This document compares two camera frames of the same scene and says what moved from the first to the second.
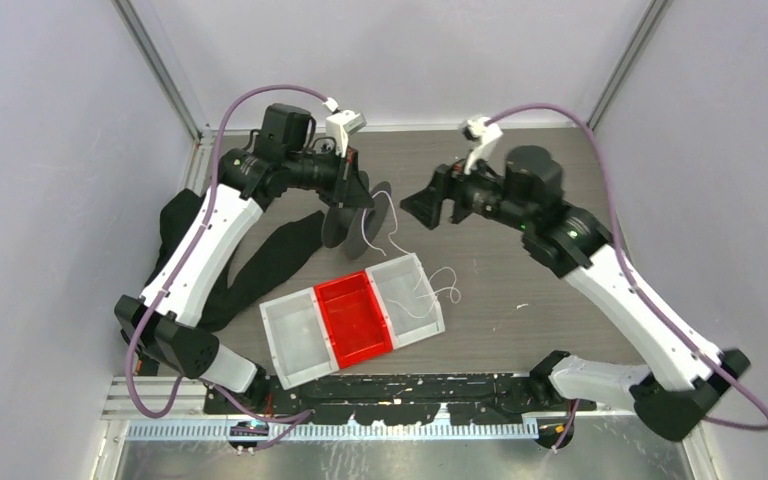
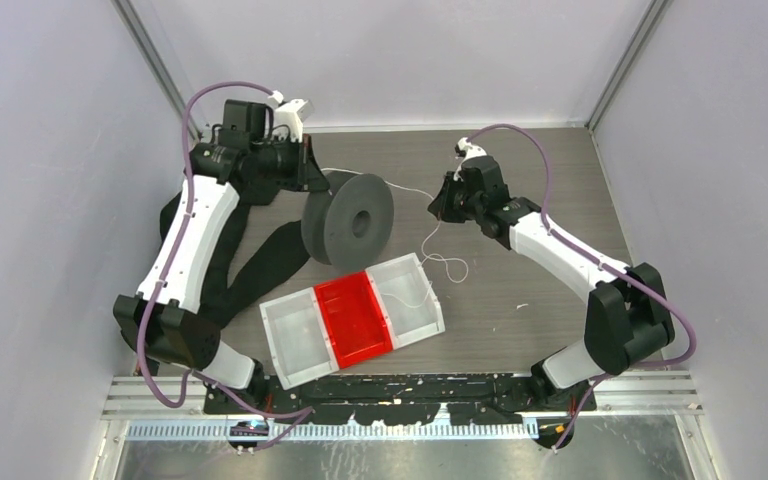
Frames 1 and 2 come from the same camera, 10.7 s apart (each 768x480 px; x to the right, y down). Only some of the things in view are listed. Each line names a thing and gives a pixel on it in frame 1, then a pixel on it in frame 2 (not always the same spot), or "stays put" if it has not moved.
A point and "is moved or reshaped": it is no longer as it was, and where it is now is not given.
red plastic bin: [354, 319] stays put
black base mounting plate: [396, 397] stays put
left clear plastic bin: [299, 337] stays put
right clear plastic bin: [409, 307] stays put
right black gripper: [426, 204] → [445, 212]
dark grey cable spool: [357, 227] is moved or reshaped
